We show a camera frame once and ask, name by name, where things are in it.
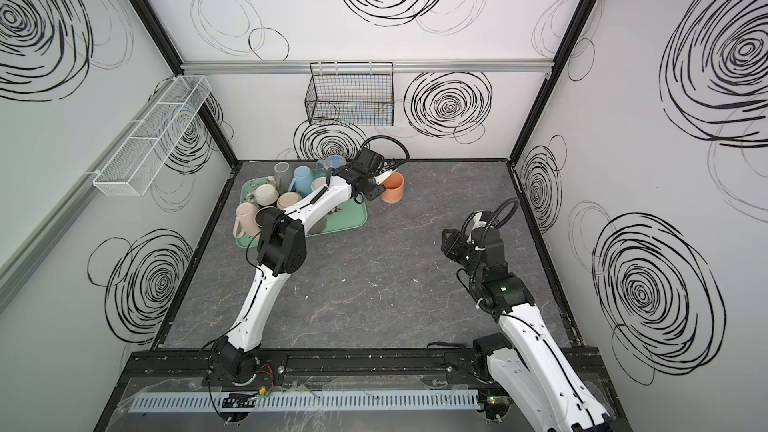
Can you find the black corner frame post right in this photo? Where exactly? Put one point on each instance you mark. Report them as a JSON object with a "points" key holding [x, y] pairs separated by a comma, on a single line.
{"points": [[572, 33]]}

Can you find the black corner frame post left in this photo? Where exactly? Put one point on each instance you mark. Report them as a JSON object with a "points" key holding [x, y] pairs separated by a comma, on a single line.
{"points": [[172, 58]]}

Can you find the aluminium wall rail left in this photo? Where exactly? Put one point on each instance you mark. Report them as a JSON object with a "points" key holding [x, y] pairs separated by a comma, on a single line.
{"points": [[20, 266]]}

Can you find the white mug red inside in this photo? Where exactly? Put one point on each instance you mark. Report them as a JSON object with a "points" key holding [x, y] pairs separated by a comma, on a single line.
{"points": [[318, 183]]}

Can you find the black corner frame post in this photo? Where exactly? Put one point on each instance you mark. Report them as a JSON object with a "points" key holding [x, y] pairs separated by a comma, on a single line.
{"points": [[572, 33], [172, 58]]}

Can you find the blue butterfly mug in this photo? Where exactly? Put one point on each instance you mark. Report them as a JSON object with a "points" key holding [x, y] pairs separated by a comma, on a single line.
{"points": [[323, 166]]}

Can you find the black wire basket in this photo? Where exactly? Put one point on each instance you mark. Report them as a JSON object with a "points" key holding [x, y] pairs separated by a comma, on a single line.
{"points": [[358, 99]]}

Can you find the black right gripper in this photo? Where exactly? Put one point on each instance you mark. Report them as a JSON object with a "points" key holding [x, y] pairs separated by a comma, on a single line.
{"points": [[452, 243]]}

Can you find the white wire wall shelf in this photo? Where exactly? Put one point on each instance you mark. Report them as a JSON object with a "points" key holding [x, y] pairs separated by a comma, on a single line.
{"points": [[169, 134]]}

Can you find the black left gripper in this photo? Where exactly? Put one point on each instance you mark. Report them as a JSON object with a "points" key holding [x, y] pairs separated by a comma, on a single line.
{"points": [[372, 186]]}

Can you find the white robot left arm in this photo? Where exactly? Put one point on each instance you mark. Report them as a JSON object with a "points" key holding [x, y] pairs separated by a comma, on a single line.
{"points": [[282, 250]]}

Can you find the aluminium wall rail back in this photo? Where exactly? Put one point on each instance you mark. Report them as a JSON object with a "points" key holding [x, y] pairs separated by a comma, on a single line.
{"points": [[360, 66]]}

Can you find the white slotted cable duct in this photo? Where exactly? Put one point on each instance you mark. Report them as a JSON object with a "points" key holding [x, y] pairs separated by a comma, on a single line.
{"points": [[292, 401]]}

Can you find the beige mug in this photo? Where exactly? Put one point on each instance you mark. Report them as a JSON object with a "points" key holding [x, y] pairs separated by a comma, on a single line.
{"points": [[288, 199]]}

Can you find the peach mug grey base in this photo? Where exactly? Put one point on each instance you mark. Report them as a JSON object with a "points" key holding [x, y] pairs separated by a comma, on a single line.
{"points": [[394, 188]]}

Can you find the light blue mug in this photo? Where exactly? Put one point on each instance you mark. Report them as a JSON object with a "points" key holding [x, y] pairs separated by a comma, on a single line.
{"points": [[301, 182]]}

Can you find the aluminium wall rail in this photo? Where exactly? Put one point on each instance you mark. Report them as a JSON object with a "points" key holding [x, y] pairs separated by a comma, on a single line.
{"points": [[360, 66], [20, 266]]}

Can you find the pale pink mug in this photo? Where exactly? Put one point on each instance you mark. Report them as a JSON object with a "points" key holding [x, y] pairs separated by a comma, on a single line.
{"points": [[245, 221]]}

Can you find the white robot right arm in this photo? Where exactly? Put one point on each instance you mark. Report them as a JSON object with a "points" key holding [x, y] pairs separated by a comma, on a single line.
{"points": [[522, 357]]}

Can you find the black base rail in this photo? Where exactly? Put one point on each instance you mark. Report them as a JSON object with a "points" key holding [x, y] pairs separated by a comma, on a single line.
{"points": [[277, 367]]}

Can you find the mint green floral tray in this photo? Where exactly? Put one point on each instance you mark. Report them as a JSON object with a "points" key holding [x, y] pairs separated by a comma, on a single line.
{"points": [[347, 216]]}

